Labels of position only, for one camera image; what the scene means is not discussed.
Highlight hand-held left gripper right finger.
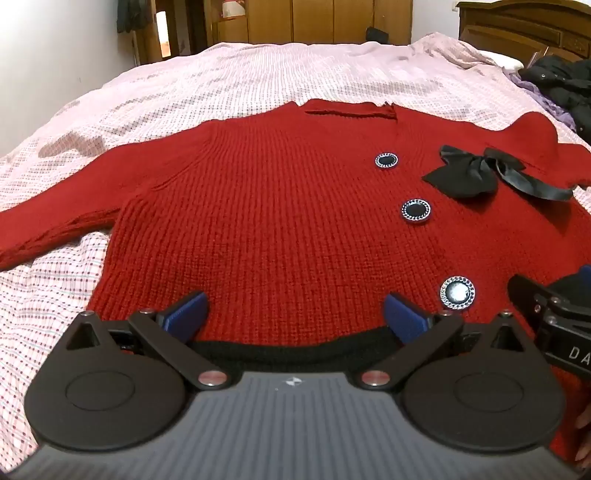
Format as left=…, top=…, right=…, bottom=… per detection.
left=353, top=292, right=527, bottom=389

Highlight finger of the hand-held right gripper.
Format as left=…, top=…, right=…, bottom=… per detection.
left=508, top=275, right=555, bottom=326

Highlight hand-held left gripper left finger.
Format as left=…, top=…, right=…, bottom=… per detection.
left=65, top=290, right=230, bottom=389

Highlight red knitted sweater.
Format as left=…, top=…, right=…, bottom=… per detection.
left=0, top=98, right=591, bottom=416

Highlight dark hanging clothes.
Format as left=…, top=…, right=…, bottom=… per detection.
left=115, top=0, right=153, bottom=34

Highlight person's right hand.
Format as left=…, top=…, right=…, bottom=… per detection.
left=575, top=401, right=591, bottom=476

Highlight purple cloth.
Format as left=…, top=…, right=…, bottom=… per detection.
left=503, top=65, right=578, bottom=127

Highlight black jacket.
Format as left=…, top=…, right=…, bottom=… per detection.
left=517, top=54, right=591, bottom=134

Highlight pink checked bed sheet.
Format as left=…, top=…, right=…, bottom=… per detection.
left=0, top=37, right=591, bottom=462

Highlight white pillow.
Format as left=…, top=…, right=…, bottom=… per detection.
left=482, top=50, right=527, bottom=68

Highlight wooden headboard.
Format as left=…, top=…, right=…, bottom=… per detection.
left=456, top=0, right=591, bottom=63

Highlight wooden door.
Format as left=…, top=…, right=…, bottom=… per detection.
left=152, top=0, right=206, bottom=58

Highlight wooden wardrobe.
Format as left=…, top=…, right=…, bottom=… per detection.
left=212, top=0, right=414, bottom=47

